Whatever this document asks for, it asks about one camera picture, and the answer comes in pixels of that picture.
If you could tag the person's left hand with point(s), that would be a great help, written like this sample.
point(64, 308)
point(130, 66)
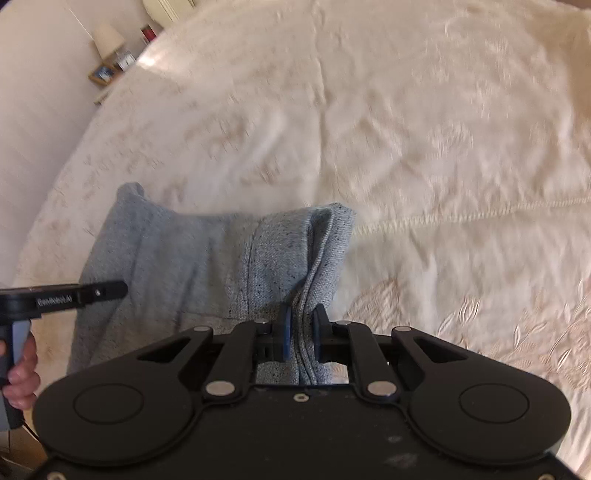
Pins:
point(25, 378)

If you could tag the blue-grey knit pants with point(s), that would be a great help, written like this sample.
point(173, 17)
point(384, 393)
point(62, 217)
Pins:
point(184, 258)

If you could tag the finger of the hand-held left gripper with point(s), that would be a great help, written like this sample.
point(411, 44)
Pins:
point(104, 293)

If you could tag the white table lamp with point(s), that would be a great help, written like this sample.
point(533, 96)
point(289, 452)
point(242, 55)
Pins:
point(109, 39)

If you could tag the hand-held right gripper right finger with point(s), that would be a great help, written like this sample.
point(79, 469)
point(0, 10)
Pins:
point(318, 333)

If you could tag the white nightstand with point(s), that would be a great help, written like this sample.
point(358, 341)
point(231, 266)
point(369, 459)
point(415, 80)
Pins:
point(102, 97)

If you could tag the white embroidered bedspread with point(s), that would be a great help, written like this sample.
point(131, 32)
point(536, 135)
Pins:
point(415, 138)

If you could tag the red book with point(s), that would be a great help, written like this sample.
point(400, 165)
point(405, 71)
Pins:
point(148, 33)

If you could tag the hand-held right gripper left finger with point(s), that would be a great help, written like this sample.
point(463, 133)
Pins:
point(285, 334)

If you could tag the white tufted headboard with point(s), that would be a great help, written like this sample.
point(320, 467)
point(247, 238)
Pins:
point(162, 9)

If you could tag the wooden picture frame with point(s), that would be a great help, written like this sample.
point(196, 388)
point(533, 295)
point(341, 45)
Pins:
point(104, 74)

